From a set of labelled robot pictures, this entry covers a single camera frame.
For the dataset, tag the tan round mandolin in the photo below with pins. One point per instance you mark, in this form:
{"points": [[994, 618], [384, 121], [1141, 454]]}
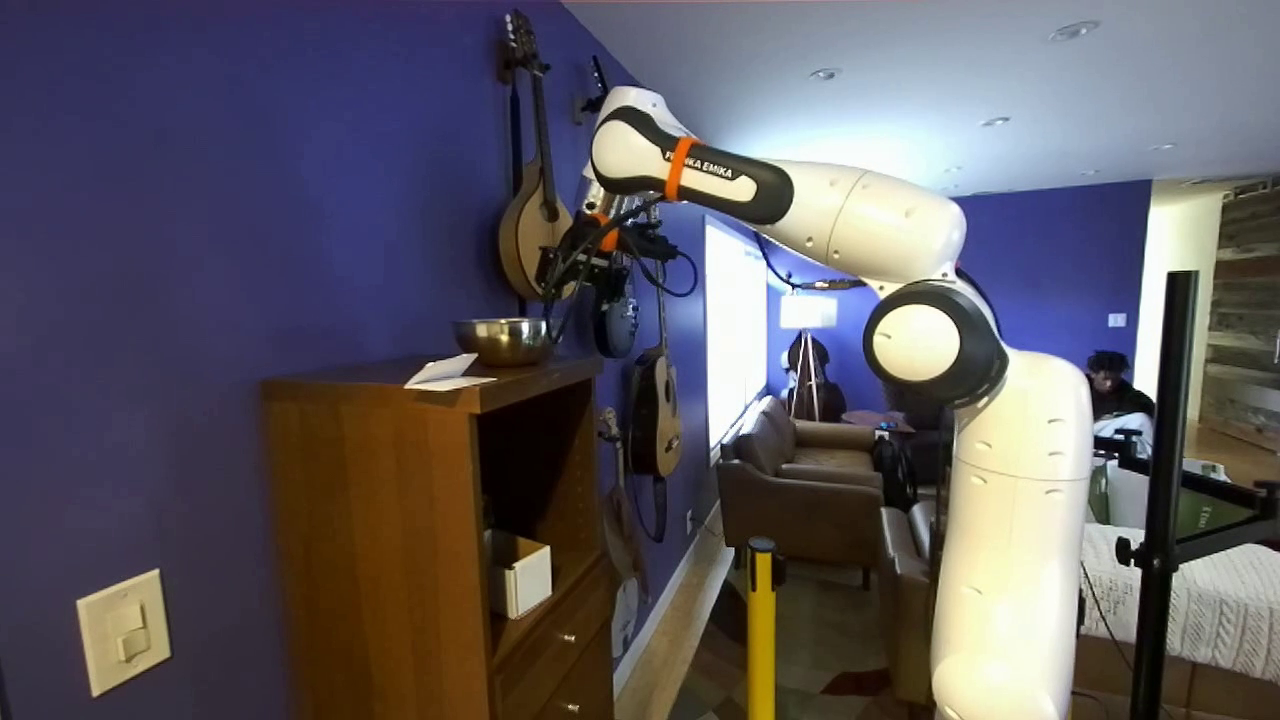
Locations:
{"points": [[533, 217]]}

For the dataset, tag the seated person in black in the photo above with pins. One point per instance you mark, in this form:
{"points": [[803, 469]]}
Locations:
{"points": [[1112, 389]]}

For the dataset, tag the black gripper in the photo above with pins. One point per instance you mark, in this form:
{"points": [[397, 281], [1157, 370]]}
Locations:
{"points": [[591, 253]]}

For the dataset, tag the brown leather sofa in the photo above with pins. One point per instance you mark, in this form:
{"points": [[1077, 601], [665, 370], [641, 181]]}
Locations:
{"points": [[807, 485]]}

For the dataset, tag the silver metal bowl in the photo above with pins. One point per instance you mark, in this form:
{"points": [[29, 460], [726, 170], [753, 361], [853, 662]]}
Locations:
{"points": [[507, 342]]}

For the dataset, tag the beige wall switch plate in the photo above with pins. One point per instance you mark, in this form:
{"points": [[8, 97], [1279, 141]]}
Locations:
{"points": [[125, 629]]}

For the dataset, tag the white knit bed cover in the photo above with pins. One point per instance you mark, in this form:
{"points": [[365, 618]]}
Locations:
{"points": [[1222, 615]]}

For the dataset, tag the yellow black post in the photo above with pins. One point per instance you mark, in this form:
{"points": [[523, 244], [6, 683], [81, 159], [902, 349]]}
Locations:
{"points": [[760, 629]]}

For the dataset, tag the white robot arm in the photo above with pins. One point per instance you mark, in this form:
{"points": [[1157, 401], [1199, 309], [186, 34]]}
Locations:
{"points": [[1021, 420]]}

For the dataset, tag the brown acoustic guitar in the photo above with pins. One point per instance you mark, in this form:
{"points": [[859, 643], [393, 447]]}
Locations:
{"points": [[657, 408]]}

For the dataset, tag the white paper card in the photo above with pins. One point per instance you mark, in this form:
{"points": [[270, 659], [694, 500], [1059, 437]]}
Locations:
{"points": [[446, 375]]}

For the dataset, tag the small white box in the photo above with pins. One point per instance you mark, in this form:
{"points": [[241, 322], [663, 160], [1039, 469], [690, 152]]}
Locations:
{"points": [[523, 574]]}

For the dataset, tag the grey electric guitar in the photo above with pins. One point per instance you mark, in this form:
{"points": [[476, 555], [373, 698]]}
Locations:
{"points": [[617, 318]]}

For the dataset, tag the black camera stand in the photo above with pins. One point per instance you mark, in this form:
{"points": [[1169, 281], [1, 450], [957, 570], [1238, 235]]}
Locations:
{"points": [[1162, 555]]}

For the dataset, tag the brown wooden cabinet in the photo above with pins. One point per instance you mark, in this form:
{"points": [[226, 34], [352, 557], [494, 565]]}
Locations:
{"points": [[384, 504]]}

